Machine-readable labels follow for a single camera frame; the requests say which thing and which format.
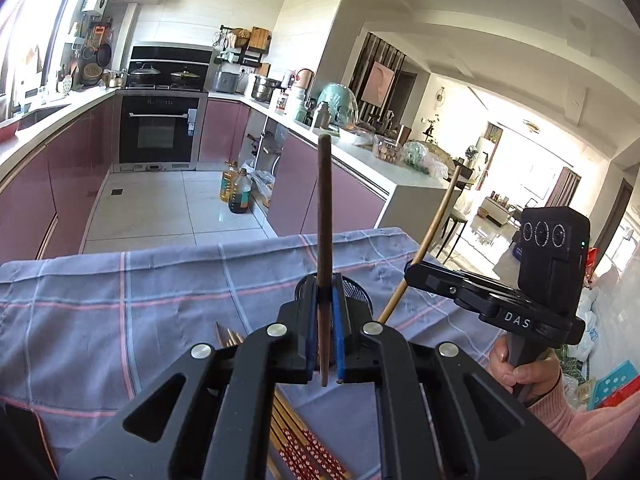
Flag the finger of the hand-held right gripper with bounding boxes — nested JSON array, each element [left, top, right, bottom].
[[403, 261, 485, 312], [419, 261, 522, 295]]

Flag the pink base cabinets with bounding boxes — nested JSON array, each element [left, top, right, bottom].
[[0, 94, 122, 263]]

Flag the blue plastic basket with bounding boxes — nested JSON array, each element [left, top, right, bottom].
[[586, 359, 640, 412]]

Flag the black mesh holder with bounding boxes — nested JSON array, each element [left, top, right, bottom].
[[294, 271, 377, 327]]

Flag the pink peninsula cabinets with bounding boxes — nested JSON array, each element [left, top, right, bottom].
[[266, 129, 390, 237]]

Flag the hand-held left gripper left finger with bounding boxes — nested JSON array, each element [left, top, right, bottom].
[[57, 272, 322, 480]]

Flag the white plastic bags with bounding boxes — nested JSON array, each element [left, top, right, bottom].
[[569, 280, 612, 363]]

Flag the yellow oil bottle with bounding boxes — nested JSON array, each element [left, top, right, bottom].
[[220, 160, 241, 204]]

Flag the single bamboo chopstick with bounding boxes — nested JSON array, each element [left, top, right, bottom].
[[317, 134, 332, 387], [377, 165, 462, 325]]

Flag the person's right forearm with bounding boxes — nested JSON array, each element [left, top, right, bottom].
[[527, 360, 640, 480]]

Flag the black range hood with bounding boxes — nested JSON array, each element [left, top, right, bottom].
[[127, 45, 216, 88]]

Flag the black wall rack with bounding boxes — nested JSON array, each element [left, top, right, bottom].
[[219, 24, 274, 67]]

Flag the built-in black oven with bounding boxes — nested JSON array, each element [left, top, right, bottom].
[[118, 92, 209, 172]]

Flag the bagged green vegetables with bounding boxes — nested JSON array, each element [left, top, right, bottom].
[[402, 140, 449, 179]]

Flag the pot with glass lid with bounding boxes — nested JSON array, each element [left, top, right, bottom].
[[169, 67, 202, 87]]

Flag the bunch of patterned chopsticks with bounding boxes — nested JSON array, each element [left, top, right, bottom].
[[214, 322, 353, 480]]

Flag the clear food container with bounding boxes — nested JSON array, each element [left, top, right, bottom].
[[372, 137, 404, 164]]

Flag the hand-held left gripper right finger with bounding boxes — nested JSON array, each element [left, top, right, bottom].
[[331, 274, 587, 480]]

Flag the crumpled plastic bag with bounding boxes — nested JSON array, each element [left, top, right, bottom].
[[244, 159, 274, 207]]

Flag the steel stockpot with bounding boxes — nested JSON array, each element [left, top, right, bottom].
[[249, 73, 281, 102]]

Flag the mint green appliance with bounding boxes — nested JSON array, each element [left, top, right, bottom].
[[317, 83, 359, 129]]

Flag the dark oil bottle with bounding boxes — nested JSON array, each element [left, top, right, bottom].
[[228, 168, 253, 215]]

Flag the plaid grey tablecloth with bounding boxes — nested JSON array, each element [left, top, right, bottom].
[[0, 227, 506, 480]]

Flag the person's right hand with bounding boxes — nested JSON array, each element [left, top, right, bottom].
[[489, 335, 563, 407]]

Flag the black wok with lid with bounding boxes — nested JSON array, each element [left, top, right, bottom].
[[128, 62, 162, 87]]

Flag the dark door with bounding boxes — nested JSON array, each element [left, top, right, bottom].
[[590, 177, 636, 262]]

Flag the pink wall picture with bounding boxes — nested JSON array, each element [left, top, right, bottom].
[[362, 59, 394, 106]]

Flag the hanging kitchen utensils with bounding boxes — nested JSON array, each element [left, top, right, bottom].
[[69, 14, 114, 87]]

